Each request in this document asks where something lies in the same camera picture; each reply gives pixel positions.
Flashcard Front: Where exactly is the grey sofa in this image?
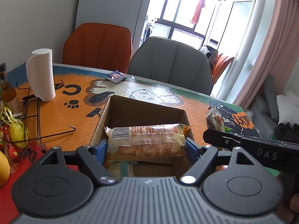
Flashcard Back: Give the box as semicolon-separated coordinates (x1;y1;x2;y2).
249;74;279;141

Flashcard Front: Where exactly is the yellow tape roll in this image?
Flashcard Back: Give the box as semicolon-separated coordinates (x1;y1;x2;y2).
0;151;11;187

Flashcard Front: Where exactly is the pink curtain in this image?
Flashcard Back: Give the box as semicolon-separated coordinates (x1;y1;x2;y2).
234;0;298;108

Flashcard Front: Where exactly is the grey dining chair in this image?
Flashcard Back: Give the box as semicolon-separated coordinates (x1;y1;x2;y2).
127;36;213;95

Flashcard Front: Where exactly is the small purple tissue pack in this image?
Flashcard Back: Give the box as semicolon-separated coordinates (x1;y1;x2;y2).
106;70;127;83

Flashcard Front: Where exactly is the white pillow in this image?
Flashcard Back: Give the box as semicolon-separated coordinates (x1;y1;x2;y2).
276;89;299;126

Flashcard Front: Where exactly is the far orange chair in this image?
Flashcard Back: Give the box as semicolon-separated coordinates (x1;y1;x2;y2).
211;53;235;84

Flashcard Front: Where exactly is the black wire rack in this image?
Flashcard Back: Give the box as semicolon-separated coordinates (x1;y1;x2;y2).
16;81;76;153

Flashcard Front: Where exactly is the person right hand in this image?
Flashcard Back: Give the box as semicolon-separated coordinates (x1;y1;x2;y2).
277;173;298;223

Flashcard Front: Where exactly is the yellow plastic bag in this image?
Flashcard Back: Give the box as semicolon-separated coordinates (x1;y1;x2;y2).
1;107;29;149

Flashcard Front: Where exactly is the orange dining chair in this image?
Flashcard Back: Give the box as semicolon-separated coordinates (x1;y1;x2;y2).
62;23;132;73

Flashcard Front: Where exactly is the white paper towel roll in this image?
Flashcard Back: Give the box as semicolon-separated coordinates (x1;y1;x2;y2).
26;49;56;102

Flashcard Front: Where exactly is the brown cardboard box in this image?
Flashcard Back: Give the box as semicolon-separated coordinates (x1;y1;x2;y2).
91;96;193;181

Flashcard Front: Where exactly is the glass bottle amber liquid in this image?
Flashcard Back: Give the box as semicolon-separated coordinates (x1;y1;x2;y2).
0;63;22;114

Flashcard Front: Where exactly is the dark backpack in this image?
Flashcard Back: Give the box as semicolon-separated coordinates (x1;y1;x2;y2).
200;45;218;70

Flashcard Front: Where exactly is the black clothes pile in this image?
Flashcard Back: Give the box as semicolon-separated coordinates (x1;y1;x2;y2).
274;122;299;144

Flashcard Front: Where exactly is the green teal biscuit pack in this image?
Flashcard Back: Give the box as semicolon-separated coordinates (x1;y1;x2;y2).
107;161;134;181

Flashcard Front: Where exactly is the orange cracker package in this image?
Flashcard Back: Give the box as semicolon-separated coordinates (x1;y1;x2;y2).
105;123;190;162

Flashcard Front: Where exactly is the red hanging garment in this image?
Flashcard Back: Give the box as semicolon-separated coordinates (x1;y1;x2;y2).
191;0;205;24

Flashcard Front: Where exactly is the clear pack white cake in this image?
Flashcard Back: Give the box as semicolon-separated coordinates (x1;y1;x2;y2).
206;107;225;132

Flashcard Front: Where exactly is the colourful cartoon table mat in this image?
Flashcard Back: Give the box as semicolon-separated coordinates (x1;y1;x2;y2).
0;63;281;220

